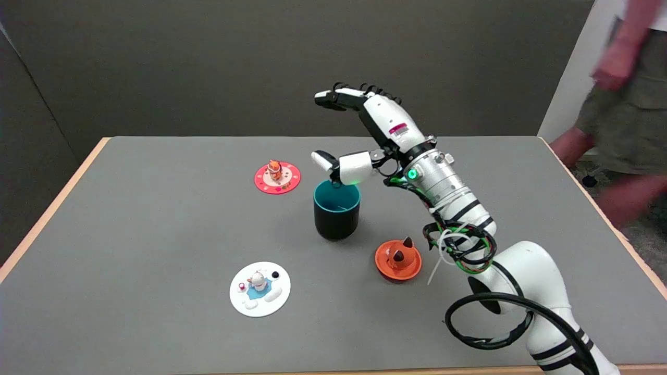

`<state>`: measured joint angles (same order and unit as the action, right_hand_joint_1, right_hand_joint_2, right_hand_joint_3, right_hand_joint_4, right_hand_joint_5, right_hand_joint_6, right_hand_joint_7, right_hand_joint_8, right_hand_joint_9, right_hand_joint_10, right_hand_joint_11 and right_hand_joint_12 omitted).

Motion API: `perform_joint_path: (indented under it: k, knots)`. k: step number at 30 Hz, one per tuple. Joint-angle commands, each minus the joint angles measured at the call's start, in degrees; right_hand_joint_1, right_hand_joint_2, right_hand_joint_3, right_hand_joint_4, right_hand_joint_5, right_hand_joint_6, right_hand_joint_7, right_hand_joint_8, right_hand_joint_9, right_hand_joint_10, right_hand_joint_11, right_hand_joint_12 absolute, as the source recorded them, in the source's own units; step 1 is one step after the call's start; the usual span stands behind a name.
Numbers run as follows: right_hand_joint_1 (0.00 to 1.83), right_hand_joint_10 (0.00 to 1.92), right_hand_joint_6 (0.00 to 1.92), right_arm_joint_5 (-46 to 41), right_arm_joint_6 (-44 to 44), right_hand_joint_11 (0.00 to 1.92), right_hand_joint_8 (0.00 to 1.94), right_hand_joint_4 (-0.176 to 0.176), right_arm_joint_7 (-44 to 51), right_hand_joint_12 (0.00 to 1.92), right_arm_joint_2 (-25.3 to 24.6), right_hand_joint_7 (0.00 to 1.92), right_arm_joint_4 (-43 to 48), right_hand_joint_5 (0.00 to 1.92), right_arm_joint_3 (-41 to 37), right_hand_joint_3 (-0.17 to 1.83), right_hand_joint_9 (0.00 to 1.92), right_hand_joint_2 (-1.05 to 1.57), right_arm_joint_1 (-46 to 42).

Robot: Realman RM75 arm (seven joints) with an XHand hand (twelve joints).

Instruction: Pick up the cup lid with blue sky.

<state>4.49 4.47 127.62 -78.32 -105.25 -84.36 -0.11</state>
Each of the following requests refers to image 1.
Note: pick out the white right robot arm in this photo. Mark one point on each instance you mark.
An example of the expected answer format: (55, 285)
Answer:
(526, 271)

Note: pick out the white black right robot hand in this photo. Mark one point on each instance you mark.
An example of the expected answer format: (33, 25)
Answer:
(388, 121)

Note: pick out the white cup lid cat figure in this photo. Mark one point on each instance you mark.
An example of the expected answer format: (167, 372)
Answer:
(260, 289)

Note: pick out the black mug teal inside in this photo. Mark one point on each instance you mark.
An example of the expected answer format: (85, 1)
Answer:
(336, 216)

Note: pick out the person in khaki shorts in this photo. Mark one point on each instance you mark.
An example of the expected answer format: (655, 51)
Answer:
(628, 104)

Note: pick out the red cup lid orange figure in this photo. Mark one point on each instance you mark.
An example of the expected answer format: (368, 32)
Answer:
(277, 178)

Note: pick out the orange fox cup lid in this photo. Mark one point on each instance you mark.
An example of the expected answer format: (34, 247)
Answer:
(398, 259)

